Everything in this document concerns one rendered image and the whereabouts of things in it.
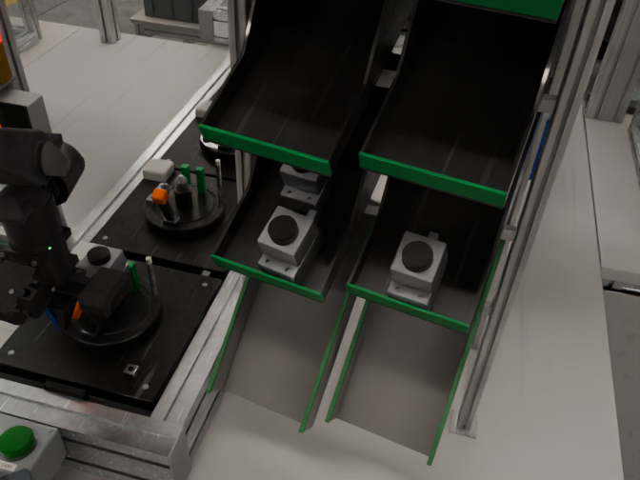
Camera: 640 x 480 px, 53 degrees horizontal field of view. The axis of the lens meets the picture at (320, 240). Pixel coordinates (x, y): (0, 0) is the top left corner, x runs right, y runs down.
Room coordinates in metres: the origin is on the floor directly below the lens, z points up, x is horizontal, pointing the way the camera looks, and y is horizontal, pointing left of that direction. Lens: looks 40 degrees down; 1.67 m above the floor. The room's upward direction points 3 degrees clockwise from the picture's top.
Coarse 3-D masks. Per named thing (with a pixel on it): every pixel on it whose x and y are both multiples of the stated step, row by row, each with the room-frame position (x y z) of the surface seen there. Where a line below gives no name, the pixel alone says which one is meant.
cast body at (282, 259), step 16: (272, 224) 0.49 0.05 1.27; (288, 224) 0.49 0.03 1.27; (304, 224) 0.50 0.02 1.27; (272, 240) 0.48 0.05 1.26; (288, 240) 0.48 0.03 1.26; (304, 240) 0.48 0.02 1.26; (320, 240) 0.52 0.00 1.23; (272, 256) 0.49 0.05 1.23; (288, 256) 0.47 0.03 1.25; (304, 256) 0.49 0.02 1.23; (272, 272) 0.48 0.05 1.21; (288, 272) 0.47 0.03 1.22; (304, 272) 0.49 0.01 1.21
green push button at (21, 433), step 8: (8, 432) 0.43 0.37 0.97; (16, 432) 0.43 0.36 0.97; (24, 432) 0.43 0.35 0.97; (0, 440) 0.42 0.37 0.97; (8, 440) 0.42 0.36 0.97; (16, 440) 0.42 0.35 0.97; (24, 440) 0.42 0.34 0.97; (32, 440) 0.42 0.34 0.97; (0, 448) 0.41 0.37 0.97; (8, 448) 0.41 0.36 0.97; (16, 448) 0.41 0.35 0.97; (24, 448) 0.41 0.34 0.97; (8, 456) 0.40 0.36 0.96; (16, 456) 0.40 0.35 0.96
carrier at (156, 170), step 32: (160, 160) 1.01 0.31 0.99; (192, 192) 0.91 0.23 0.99; (224, 192) 0.94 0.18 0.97; (128, 224) 0.84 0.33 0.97; (160, 224) 0.82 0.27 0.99; (192, 224) 0.82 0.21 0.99; (224, 224) 0.85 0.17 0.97; (128, 256) 0.77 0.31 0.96; (160, 256) 0.76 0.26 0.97; (192, 256) 0.76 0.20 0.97
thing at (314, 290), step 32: (384, 96) 0.71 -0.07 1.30; (256, 160) 0.60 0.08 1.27; (352, 160) 0.62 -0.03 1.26; (256, 192) 0.59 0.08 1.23; (352, 192) 0.58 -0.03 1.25; (256, 224) 0.56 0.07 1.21; (320, 224) 0.55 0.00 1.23; (352, 224) 0.53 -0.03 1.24; (224, 256) 0.52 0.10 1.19; (256, 256) 0.52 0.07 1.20; (320, 256) 0.51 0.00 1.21; (288, 288) 0.48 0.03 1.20; (320, 288) 0.46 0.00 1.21
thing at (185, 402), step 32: (224, 64) 1.49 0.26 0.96; (128, 192) 0.94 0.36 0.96; (96, 224) 0.84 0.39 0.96; (224, 288) 0.71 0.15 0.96; (224, 320) 0.64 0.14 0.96; (192, 352) 0.58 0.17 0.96; (192, 384) 0.52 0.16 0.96; (160, 416) 0.47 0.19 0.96; (192, 416) 0.49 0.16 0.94; (192, 448) 0.47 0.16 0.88
